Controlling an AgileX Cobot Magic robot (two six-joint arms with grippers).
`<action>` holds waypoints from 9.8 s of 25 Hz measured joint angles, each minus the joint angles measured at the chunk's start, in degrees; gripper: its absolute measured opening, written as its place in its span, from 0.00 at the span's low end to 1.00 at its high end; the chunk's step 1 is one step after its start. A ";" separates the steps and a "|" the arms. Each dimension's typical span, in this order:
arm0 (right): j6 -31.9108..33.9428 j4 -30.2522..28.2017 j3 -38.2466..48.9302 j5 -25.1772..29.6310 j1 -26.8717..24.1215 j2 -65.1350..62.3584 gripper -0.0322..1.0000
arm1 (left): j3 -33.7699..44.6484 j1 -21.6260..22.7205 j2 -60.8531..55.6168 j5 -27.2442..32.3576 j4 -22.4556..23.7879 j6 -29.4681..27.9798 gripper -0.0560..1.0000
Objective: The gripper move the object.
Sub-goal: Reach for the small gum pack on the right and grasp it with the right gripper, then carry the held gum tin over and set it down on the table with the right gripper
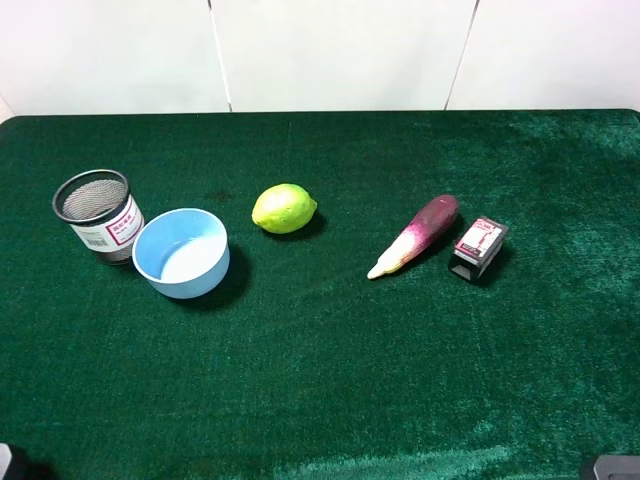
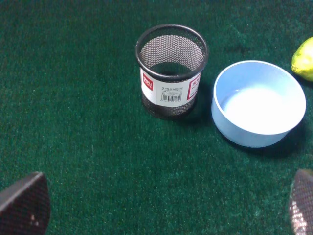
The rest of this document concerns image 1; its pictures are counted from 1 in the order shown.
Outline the small black labelled box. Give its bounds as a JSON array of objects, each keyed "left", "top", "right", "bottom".
[{"left": 448, "top": 216, "right": 509, "bottom": 282}]

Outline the grey object bottom right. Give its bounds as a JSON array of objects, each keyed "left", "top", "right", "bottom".
[{"left": 579, "top": 455, "right": 640, "bottom": 480}]

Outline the green yellow lemon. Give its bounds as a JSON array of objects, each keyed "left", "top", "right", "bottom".
[{"left": 251, "top": 183, "right": 317, "bottom": 234}]

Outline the purple white eggplant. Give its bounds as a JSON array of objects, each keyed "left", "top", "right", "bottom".
[{"left": 367, "top": 194, "right": 459, "bottom": 280}]

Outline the green velvet table cloth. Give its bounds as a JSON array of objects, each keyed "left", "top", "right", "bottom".
[{"left": 1, "top": 110, "right": 639, "bottom": 479}]

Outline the light blue bowl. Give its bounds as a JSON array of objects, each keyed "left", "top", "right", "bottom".
[{"left": 132, "top": 208, "right": 230, "bottom": 300}]

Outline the black mesh pen holder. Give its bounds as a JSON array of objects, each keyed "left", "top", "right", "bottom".
[{"left": 52, "top": 169, "right": 145, "bottom": 265}]

